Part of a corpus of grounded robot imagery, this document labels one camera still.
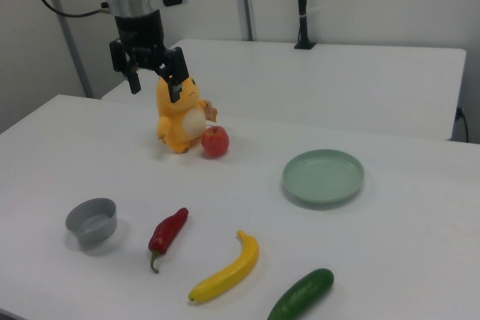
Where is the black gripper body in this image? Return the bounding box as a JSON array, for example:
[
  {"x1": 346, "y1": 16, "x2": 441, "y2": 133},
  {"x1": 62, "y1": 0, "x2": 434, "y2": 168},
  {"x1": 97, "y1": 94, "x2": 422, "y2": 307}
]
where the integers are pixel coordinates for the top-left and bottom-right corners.
[{"x1": 113, "y1": 11, "x2": 173, "y2": 70}]

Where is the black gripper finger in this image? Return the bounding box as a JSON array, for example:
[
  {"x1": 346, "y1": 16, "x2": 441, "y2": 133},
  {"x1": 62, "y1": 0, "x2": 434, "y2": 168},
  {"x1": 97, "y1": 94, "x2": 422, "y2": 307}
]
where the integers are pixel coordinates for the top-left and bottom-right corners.
[
  {"x1": 109, "y1": 37, "x2": 143, "y2": 94},
  {"x1": 154, "y1": 46, "x2": 189, "y2": 104}
]

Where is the red apple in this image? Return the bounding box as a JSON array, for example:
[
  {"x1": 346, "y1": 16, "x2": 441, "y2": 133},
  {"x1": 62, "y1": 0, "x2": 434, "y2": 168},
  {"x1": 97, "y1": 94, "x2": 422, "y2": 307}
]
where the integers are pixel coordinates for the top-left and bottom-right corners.
[{"x1": 201, "y1": 126, "x2": 230, "y2": 158}]

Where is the grey bowl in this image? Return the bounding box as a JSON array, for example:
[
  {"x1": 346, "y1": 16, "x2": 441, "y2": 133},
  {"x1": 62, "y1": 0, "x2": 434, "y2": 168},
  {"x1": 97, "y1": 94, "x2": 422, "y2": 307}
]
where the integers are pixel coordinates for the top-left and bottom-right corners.
[{"x1": 65, "y1": 197, "x2": 119, "y2": 245}]

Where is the orange plush toy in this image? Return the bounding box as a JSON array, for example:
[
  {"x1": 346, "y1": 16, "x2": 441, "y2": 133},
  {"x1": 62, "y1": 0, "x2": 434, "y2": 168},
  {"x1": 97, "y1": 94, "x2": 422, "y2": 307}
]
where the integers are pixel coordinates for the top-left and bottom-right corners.
[{"x1": 155, "y1": 75, "x2": 219, "y2": 155}]

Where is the red chili pepper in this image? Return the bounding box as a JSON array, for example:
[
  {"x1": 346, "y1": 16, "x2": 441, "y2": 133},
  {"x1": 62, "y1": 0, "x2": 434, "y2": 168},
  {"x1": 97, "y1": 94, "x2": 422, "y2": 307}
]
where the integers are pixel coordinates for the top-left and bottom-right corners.
[{"x1": 148, "y1": 207, "x2": 190, "y2": 274}]

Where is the light green plate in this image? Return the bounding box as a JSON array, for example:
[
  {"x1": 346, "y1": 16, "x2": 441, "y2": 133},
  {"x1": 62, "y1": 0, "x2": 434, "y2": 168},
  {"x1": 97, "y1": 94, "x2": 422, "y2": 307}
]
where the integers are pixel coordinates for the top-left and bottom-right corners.
[{"x1": 281, "y1": 149, "x2": 365, "y2": 209}]

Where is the yellow banana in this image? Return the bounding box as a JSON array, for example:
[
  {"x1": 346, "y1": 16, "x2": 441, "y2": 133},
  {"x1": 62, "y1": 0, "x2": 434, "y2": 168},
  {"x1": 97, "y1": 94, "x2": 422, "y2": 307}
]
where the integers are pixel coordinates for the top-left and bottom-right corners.
[{"x1": 187, "y1": 229, "x2": 260, "y2": 303}]

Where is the green cucumber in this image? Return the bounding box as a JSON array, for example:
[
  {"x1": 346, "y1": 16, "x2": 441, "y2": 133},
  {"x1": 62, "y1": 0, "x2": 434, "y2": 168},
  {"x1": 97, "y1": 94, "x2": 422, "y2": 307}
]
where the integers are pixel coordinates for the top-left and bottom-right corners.
[{"x1": 266, "y1": 268, "x2": 335, "y2": 320}]

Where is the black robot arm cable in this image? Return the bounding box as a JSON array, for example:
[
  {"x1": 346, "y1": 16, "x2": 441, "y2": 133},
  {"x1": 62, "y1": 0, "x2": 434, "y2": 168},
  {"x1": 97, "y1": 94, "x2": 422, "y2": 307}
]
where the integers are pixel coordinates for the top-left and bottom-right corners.
[{"x1": 35, "y1": 0, "x2": 113, "y2": 18}]

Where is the black cable at table edge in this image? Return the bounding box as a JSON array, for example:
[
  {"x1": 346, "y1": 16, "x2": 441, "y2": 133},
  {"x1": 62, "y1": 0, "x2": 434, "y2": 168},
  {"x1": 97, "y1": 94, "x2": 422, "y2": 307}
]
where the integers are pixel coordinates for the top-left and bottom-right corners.
[{"x1": 454, "y1": 107, "x2": 470, "y2": 143}]

